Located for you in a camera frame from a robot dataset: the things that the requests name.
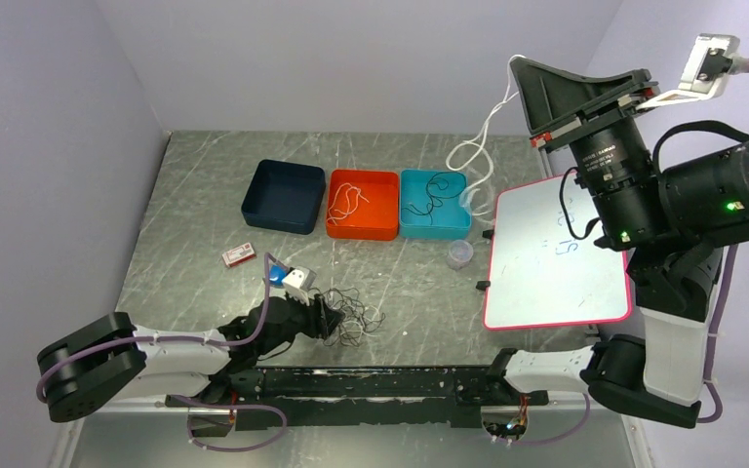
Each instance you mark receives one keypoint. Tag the dark navy square bin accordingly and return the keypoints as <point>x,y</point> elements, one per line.
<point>284,196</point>

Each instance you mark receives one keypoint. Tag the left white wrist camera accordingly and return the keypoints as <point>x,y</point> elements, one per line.
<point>298,283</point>

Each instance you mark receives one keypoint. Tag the teal square bin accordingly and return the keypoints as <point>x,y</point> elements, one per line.
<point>429,206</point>

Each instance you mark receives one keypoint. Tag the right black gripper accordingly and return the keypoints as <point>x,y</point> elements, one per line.
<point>548,95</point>

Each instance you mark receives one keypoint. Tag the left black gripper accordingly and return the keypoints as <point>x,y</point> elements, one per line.
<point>321,318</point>

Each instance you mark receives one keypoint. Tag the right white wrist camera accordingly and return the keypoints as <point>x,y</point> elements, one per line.
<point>712,60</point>

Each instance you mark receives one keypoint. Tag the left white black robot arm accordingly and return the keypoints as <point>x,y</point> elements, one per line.
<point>113,359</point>

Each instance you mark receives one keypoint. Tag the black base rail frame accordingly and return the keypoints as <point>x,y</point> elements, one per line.
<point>344,396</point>

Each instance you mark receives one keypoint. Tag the red white small box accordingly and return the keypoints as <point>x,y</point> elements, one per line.
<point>238,255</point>

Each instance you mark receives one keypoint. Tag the pink framed whiteboard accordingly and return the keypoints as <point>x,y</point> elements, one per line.
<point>540,273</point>

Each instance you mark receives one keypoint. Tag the orange square bin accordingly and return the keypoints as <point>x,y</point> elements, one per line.
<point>363,205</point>

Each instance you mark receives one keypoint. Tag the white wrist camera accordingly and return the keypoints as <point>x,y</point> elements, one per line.
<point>712,60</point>
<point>298,283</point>

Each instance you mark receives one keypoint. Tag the small blue object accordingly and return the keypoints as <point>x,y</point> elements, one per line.
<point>276,275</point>

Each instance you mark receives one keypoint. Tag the clear small round container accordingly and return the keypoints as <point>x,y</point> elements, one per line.
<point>459,254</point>

